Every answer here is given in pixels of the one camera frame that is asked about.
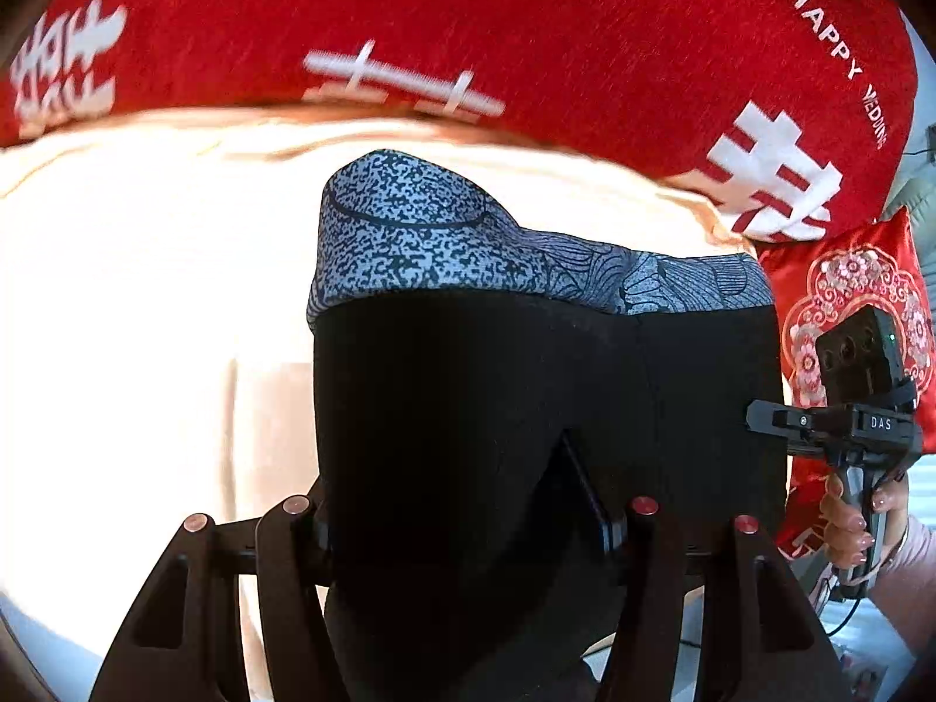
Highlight cream white bed sheet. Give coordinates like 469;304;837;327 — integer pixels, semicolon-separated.
0;106;794;702

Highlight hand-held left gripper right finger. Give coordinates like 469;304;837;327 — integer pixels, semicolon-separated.
557;430;855;702

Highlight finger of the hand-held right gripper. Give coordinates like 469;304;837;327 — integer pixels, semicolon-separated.
744;398;791;434

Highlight thin black cable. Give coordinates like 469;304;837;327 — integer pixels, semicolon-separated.
815;574;882;648

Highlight black pants with patterned waistband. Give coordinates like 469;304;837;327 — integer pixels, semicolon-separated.
305;150;791;702

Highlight person's right forearm pink sleeve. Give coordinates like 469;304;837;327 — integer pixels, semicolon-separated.
869;515;936;655

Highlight red blanket with white characters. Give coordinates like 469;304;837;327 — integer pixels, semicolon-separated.
0;0;920;244

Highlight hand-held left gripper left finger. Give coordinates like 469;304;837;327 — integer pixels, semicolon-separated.
88;479;339;702

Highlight person's right hand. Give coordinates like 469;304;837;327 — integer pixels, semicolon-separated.
817;469;911;572

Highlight red embroidered floral cushion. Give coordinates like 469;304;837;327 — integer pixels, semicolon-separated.
756;205;936;564

